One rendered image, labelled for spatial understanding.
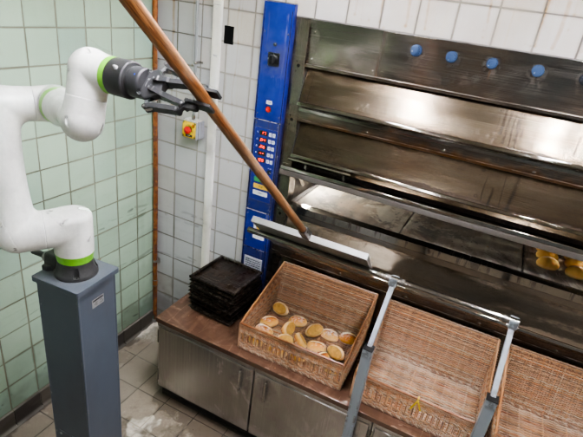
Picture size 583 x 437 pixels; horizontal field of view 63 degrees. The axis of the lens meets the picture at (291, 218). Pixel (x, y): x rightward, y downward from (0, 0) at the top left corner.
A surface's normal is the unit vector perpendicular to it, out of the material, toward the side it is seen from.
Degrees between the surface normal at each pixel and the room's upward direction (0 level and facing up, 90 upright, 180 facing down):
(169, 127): 90
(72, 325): 90
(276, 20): 90
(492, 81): 90
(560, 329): 70
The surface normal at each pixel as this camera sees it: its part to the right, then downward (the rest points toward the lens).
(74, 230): 0.54, 0.40
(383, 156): -0.37, 0.01
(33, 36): 0.89, 0.29
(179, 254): -0.44, 0.33
